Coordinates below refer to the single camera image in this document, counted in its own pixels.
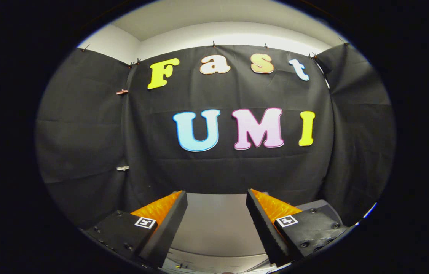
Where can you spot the pink clip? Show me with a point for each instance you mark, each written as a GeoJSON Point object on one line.
{"type": "Point", "coordinates": [122, 91]}

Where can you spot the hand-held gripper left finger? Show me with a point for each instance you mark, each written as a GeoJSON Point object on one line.
{"type": "Point", "coordinates": [168, 228]}

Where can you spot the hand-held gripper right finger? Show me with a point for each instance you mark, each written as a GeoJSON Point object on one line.
{"type": "Point", "coordinates": [262, 226]}

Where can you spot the row of small black clips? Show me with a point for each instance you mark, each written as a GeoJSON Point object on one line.
{"type": "Point", "coordinates": [213, 44]}

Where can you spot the silver clip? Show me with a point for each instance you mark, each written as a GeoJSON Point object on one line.
{"type": "Point", "coordinates": [122, 168]}

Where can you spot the black backdrop cloth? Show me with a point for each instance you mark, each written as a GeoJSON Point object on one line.
{"type": "Point", "coordinates": [237, 167]}

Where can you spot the grey cabinet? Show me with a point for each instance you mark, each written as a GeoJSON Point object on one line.
{"type": "Point", "coordinates": [218, 224]}

